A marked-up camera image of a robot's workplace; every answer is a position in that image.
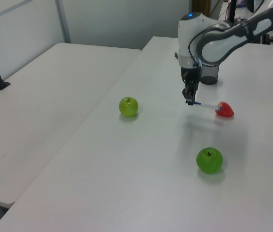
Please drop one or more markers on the black mesh pen cup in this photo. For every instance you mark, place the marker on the black mesh pen cup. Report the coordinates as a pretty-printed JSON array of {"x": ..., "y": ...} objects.
[{"x": 210, "y": 77}]

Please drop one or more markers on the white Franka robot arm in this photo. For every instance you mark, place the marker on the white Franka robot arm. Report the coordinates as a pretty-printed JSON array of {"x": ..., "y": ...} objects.
[{"x": 214, "y": 48}]

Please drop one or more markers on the white side table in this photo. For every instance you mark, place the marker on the white side table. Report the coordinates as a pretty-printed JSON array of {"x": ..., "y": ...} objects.
[{"x": 42, "y": 108}]

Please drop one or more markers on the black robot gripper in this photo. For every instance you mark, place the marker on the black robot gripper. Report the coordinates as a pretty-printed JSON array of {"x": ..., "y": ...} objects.
[{"x": 191, "y": 75}]

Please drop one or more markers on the dark green toy apple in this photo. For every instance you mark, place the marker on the dark green toy apple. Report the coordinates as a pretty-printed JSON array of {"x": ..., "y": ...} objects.
[{"x": 209, "y": 162}]

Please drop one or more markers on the blue and white marker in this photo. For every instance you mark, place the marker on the blue and white marker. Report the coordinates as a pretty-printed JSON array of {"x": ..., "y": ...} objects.
[{"x": 206, "y": 105}]

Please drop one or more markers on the white office partition panel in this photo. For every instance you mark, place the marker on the white office partition panel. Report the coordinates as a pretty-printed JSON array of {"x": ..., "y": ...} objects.
[{"x": 18, "y": 36}]

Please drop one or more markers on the yellow-green toy apple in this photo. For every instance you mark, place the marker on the yellow-green toy apple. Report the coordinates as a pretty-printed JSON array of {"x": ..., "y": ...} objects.
[{"x": 128, "y": 108}]

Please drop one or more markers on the black monitor foot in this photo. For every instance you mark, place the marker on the black monitor foot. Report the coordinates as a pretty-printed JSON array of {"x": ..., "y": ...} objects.
[{"x": 250, "y": 6}]

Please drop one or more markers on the black vertical pole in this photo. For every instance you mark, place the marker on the black vertical pole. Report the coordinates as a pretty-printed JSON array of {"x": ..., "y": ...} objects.
[{"x": 232, "y": 10}]

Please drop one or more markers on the red strawberry toy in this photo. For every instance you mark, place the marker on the red strawberry toy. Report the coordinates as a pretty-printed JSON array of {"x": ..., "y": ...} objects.
[{"x": 226, "y": 112}]

